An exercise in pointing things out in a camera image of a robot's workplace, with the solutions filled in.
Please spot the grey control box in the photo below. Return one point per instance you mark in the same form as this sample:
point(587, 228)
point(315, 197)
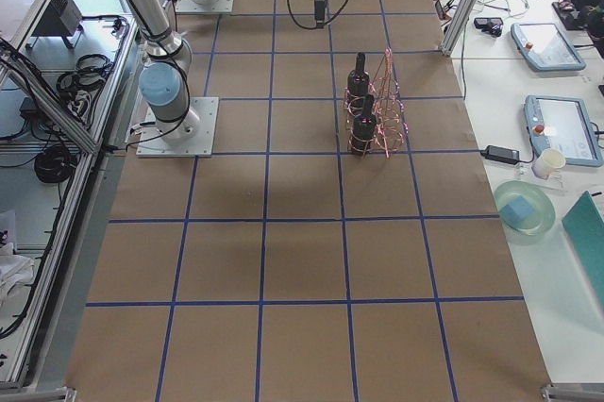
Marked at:
point(61, 18)

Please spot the black webcam device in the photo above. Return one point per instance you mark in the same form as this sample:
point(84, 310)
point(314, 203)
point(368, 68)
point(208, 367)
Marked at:
point(492, 26)

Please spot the far teach pendant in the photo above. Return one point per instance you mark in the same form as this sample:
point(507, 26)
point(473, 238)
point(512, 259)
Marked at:
point(546, 47)

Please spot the dark wine bottle far slot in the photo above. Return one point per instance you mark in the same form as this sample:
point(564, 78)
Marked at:
point(357, 84)

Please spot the copper wire wine basket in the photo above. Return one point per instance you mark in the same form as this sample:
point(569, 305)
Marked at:
point(391, 130)

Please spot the near teach pendant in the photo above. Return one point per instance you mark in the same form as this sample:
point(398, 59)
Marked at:
point(562, 123)

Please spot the blue foam cube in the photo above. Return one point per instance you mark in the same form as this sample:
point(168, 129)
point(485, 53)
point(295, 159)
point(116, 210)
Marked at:
point(518, 213)

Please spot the dark wine bottle near slot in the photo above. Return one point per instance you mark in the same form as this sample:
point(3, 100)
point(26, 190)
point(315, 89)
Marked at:
point(364, 125)

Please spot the teach pendant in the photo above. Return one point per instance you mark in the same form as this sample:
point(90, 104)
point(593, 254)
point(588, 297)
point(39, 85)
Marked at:
point(546, 47)
point(562, 123)

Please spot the dark wine bottle slot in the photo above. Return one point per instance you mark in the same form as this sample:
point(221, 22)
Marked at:
point(357, 84)
point(364, 125)

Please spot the green glass plate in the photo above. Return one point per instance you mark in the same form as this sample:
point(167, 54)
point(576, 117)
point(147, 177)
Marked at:
point(545, 212)

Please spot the white paper cup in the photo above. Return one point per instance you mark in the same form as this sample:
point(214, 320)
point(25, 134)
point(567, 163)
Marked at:
point(548, 162)

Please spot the brown paper table mat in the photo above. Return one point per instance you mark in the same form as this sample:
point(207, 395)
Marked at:
point(285, 268)

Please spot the teal board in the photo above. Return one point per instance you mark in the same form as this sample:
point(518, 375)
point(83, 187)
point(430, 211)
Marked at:
point(583, 225)

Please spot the black power adapter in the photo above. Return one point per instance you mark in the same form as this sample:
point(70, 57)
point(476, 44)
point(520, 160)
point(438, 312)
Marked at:
point(500, 154)

